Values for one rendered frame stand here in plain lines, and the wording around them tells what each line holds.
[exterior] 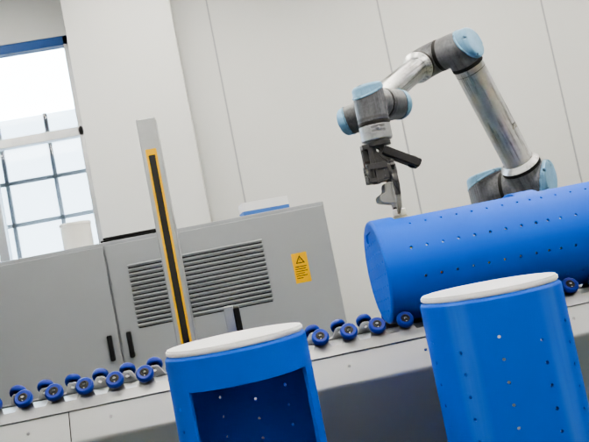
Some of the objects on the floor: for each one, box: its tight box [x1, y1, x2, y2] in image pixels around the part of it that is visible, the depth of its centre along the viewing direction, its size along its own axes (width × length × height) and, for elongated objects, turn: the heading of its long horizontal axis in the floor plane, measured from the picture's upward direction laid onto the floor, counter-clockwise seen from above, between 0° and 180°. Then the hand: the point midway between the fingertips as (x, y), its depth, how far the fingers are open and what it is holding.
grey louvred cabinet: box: [0, 201, 347, 405], centre depth 362 cm, size 54×215×145 cm, turn 24°
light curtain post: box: [136, 117, 197, 346], centre depth 223 cm, size 6×6×170 cm
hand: (399, 209), depth 205 cm, fingers closed on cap, 4 cm apart
